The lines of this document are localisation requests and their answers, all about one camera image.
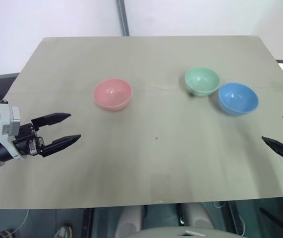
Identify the grey robot torso top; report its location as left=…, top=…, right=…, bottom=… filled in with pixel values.
left=130, top=226, right=233, bottom=238

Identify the thin white floor cable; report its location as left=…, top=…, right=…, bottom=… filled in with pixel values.
left=14, top=209, right=30, bottom=233

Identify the green plastic bowl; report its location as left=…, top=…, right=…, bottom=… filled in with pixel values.
left=184, top=66, right=221, bottom=98

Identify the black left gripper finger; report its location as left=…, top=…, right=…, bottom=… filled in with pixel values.
left=31, top=113, right=72, bottom=130
left=39, top=134, right=82, bottom=158

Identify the light grey rounded robot leg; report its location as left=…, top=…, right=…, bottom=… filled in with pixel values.
left=113, top=205, right=145, bottom=238
left=182, top=203, right=217, bottom=229

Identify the black table leg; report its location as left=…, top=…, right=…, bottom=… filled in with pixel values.
left=80, top=207, right=95, bottom=238
left=227, top=200, right=246, bottom=236

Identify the blue plastic bowl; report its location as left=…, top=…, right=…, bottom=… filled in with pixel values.
left=218, top=82, right=259, bottom=116

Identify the grey sneaker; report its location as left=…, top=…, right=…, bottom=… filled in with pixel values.
left=54, top=222, right=73, bottom=238

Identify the grey ribbed pole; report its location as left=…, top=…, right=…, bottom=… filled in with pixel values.
left=116, top=0, right=130, bottom=37

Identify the pink red plastic bowl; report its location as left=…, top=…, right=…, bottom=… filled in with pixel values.
left=93, top=78, right=133, bottom=112

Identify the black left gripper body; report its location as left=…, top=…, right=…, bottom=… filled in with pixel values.
left=12, top=122, right=46, bottom=157

